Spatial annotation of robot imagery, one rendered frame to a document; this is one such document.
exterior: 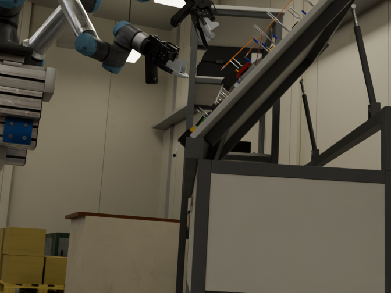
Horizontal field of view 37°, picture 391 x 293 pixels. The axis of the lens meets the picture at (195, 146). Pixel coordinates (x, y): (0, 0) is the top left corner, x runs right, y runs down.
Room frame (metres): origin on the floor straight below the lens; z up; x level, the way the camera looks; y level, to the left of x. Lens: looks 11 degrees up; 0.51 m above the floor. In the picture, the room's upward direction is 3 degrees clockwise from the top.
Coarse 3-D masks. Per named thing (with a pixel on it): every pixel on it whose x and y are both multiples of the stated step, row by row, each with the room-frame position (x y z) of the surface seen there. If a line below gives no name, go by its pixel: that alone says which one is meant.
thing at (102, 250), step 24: (72, 216) 5.15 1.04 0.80; (96, 216) 4.92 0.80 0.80; (120, 216) 5.00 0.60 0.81; (72, 240) 5.43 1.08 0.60; (96, 240) 4.93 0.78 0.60; (120, 240) 5.00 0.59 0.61; (144, 240) 5.07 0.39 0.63; (168, 240) 5.14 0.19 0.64; (72, 264) 5.31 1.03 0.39; (96, 264) 4.93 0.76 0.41; (120, 264) 5.00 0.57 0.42; (144, 264) 5.07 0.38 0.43; (168, 264) 5.15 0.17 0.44; (72, 288) 5.19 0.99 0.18; (96, 288) 4.94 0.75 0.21; (120, 288) 5.01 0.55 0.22; (144, 288) 5.08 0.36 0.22; (168, 288) 5.15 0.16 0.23
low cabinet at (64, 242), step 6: (48, 234) 9.98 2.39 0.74; (54, 234) 9.25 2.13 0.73; (60, 234) 9.04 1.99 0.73; (66, 234) 9.07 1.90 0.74; (48, 240) 9.84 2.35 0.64; (54, 240) 9.18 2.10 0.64; (60, 240) 9.04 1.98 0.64; (66, 240) 9.07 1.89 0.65; (48, 246) 9.76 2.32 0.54; (54, 246) 9.10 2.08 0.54; (60, 246) 9.04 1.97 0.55; (66, 246) 9.07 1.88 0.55; (48, 252) 9.68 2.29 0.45; (54, 252) 9.04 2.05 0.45; (60, 252) 9.04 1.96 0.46; (66, 252) 9.08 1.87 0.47
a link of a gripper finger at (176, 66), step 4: (168, 60) 1.99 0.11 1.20; (176, 60) 1.97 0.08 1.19; (180, 60) 1.96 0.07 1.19; (168, 64) 1.99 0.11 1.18; (172, 64) 1.98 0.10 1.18; (176, 64) 1.97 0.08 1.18; (180, 64) 1.96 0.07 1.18; (172, 68) 1.98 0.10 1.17; (176, 68) 1.98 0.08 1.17; (180, 68) 1.97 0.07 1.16; (172, 72) 1.98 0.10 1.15; (176, 72) 1.98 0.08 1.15; (180, 76) 1.98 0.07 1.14; (184, 76) 1.98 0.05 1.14
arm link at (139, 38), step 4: (136, 36) 2.02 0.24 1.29; (140, 36) 2.02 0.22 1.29; (144, 36) 2.02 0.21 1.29; (148, 36) 2.03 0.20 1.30; (136, 40) 2.02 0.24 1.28; (140, 40) 2.02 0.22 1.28; (144, 40) 2.02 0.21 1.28; (132, 44) 2.04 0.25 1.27; (136, 44) 2.03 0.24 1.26; (140, 44) 2.02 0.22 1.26; (136, 48) 2.04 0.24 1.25; (140, 48) 2.03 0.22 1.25; (140, 52) 2.05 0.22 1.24
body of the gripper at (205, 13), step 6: (186, 0) 2.03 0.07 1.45; (192, 0) 2.02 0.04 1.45; (198, 0) 2.02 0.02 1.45; (204, 0) 2.02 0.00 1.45; (192, 6) 2.01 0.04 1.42; (198, 6) 2.00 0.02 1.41; (204, 6) 2.00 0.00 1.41; (210, 6) 2.03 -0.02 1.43; (192, 12) 2.02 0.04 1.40; (204, 12) 2.01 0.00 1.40; (210, 12) 2.01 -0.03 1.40; (216, 12) 2.00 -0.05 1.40; (192, 18) 2.04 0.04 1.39; (210, 18) 2.03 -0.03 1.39; (198, 24) 2.03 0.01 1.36
